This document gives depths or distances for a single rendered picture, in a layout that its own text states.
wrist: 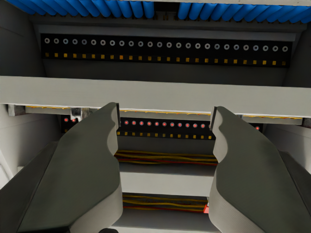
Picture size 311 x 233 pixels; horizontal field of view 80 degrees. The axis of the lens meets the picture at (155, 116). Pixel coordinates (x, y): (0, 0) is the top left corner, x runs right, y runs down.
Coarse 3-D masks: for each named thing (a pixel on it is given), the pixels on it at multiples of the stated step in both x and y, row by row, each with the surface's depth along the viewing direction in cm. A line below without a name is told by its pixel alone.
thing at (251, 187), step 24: (216, 120) 11; (240, 120) 10; (216, 144) 9; (240, 144) 8; (264, 144) 8; (216, 168) 7; (240, 168) 7; (264, 168) 7; (216, 192) 6; (240, 192) 6; (264, 192) 6; (288, 192) 6; (216, 216) 6; (240, 216) 6; (264, 216) 5; (288, 216) 5
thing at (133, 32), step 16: (0, 0) 34; (0, 16) 34; (16, 16) 38; (16, 32) 38; (48, 32) 40; (64, 32) 40; (80, 32) 40; (96, 32) 40; (112, 32) 40; (128, 32) 40; (144, 32) 40; (160, 32) 40; (176, 32) 39; (192, 32) 39; (208, 32) 39; (224, 32) 39; (240, 32) 39; (256, 32) 39; (272, 32) 39
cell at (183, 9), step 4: (180, 4) 30; (184, 4) 29; (188, 4) 29; (180, 8) 31; (184, 8) 31; (188, 8) 31; (180, 12) 33; (184, 12) 32; (180, 16) 34; (184, 16) 34
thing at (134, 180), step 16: (128, 160) 51; (144, 160) 56; (160, 160) 50; (176, 160) 57; (192, 160) 51; (208, 160) 51; (128, 176) 40; (144, 176) 39; (160, 176) 39; (176, 176) 39; (192, 176) 39; (208, 176) 39; (144, 192) 40; (160, 192) 40; (176, 192) 40; (192, 192) 40; (208, 192) 39; (208, 208) 45
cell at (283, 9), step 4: (280, 8) 30; (284, 8) 30; (288, 8) 29; (292, 8) 29; (276, 12) 32; (280, 12) 31; (284, 12) 31; (272, 16) 33; (276, 16) 32; (280, 16) 32; (268, 20) 34; (272, 20) 34
